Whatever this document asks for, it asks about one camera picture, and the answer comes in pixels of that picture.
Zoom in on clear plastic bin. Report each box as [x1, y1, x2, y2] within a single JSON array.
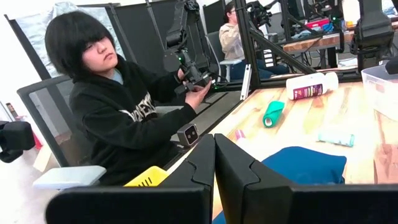
[[361, 63, 398, 122]]

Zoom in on black grey office chair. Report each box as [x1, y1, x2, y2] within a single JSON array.
[[17, 75, 184, 190]]

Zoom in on white pill bottle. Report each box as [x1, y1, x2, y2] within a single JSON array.
[[285, 72, 340, 101]]

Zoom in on small pink capped vial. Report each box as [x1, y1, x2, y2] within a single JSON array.
[[234, 129, 264, 159]]

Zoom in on black aluminium station frame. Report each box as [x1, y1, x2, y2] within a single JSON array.
[[163, 0, 374, 170]]

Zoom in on silver foil sheet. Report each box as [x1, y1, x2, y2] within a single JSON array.
[[15, 1, 125, 78]]

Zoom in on beige cardboard piece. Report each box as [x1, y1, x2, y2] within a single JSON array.
[[32, 144, 53, 172]]

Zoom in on yellow plastic tray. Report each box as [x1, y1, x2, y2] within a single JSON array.
[[123, 165, 170, 187]]

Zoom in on black partition panel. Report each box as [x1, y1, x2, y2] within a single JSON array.
[[105, 0, 231, 106]]

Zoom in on grey depth camera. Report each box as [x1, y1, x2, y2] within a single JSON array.
[[176, 123, 200, 147]]

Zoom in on person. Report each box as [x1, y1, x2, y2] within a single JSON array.
[[218, 1, 290, 80], [44, 11, 215, 187]]

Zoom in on green bandage roll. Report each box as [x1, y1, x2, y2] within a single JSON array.
[[262, 100, 285, 129]]

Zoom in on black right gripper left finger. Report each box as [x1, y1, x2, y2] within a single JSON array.
[[45, 134, 216, 224]]

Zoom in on small teal tube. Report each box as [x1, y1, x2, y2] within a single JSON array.
[[317, 130, 355, 147]]

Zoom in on person's right hand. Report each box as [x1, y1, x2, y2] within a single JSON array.
[[185, 80, 213, 111]]

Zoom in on wooden workbench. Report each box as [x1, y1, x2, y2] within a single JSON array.
[[281, 21, 398, 54]]

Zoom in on white metal bar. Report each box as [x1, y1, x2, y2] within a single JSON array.
[[241, 63, 252, 101]]

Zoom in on dark blue cloth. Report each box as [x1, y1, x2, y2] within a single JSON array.
[[212, 146, 348, 224]]

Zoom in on black blocky device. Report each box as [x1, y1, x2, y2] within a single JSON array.
[[0, 120, 36, 163]]

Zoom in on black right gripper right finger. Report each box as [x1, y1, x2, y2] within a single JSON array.
[[215, 134, 398, 224]]

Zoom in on black box white labels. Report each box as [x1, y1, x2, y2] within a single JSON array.
[[262, 49, 276, 68]]

